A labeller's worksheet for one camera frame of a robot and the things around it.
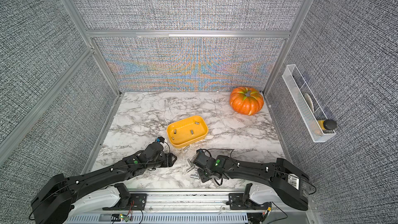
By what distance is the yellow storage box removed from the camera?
37.0 inches

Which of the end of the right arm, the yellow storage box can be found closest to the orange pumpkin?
the yellow storage box

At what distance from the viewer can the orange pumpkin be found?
99 cm

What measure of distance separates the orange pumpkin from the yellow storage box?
0.25 m

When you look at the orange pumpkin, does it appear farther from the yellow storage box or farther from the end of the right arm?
the end of the right arm
